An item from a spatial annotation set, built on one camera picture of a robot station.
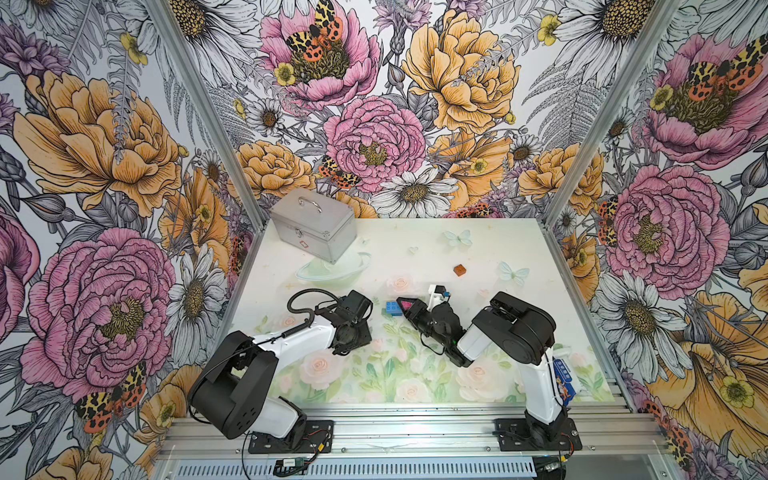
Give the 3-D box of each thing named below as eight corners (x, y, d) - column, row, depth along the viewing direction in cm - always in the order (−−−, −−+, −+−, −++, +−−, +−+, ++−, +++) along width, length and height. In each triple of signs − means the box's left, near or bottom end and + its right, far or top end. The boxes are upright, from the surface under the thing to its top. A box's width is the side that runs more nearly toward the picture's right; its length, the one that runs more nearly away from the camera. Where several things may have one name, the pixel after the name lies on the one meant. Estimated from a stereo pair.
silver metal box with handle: (273, 266, 111) (257, 231, 97) (289, 218, 127) (276, 183, 114) (352, 266, 111) (346, 232, 97) (357, 218, 127) (353, 183, 114)
